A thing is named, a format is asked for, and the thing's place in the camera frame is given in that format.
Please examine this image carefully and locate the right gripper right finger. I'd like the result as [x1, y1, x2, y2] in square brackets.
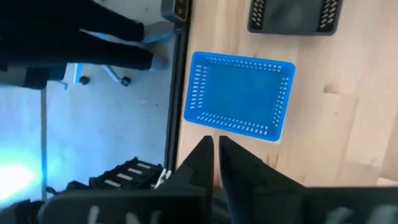
[219, 135, 305, 224]

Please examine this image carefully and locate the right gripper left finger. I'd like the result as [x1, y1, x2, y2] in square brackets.
[155, 135, 215, 200]

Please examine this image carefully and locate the blue plastic basket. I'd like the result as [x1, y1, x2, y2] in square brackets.
[183, 51, 296, 142]

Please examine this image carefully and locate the black block with white slots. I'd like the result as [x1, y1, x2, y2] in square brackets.
[89, 157, 167, 190]

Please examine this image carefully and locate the office chair base with casters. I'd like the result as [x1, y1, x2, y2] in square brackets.
[0, 62, 132, 91]

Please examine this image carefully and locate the person's shoe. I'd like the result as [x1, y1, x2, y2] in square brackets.
[141, 21, 174, 44]

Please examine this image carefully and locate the person's leg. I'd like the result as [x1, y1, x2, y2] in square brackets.
[0, 30, 155, 71]
[0, 0, 146, 43]

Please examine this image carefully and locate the black plastic basket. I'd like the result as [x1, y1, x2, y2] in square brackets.
[248, 0, 343, 36]

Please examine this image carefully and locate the black aluminium table frame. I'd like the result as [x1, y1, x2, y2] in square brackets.
[164, 18, 191, 170]

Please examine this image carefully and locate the grey table-edge camera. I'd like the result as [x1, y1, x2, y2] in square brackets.
[160, 0, 191, 23]

